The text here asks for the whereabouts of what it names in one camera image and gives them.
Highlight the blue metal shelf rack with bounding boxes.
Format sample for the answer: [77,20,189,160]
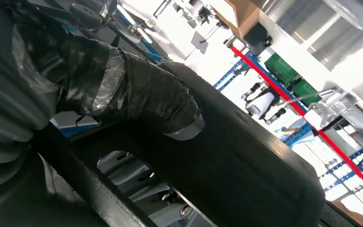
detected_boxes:
[214,52,363,192]

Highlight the stainless steel workbench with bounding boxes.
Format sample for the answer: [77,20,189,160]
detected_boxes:
[250,0,363,73]

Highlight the white black humanoid robot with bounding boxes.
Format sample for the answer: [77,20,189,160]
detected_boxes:
[241,82,288,126]

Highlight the brown cardboard box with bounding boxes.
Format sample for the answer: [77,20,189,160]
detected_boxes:
[211,0,260,40]

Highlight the green plastic crate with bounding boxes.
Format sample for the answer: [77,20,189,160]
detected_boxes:
[293,79,322,107]
[264,53,300,87]

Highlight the white table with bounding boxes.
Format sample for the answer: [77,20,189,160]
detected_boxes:
[256,12,363,126]

